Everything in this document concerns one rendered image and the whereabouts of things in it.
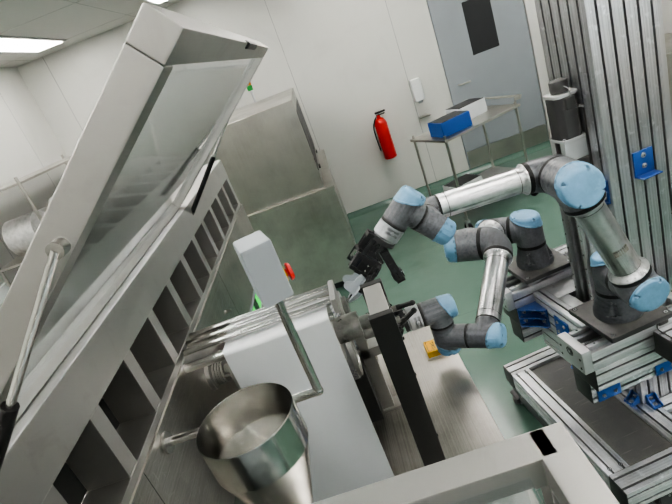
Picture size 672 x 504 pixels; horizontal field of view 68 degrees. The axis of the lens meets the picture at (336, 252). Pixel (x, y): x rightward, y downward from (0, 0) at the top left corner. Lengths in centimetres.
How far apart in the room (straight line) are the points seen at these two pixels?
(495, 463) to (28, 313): 39
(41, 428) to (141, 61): 51
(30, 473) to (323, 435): 68
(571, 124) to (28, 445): 170
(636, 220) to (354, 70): 425
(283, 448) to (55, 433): 30
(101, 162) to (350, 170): 558
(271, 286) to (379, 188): 531
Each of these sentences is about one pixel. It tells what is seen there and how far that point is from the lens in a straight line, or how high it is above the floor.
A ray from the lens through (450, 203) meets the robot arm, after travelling 150.
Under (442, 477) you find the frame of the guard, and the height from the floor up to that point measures 160.
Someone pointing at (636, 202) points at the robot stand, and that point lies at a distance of 201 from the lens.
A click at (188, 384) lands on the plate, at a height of 140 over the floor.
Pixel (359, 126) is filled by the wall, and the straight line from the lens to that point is 587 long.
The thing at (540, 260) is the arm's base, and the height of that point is 86.
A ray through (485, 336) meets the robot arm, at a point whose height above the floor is 103.
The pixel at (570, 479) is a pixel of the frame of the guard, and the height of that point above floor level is 160.
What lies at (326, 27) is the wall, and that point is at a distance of 579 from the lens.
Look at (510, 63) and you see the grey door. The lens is 625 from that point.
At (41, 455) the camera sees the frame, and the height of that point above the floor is 161.
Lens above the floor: 193
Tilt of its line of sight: 22 degrees down
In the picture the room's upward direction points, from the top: 21 degrees counter-clockwise
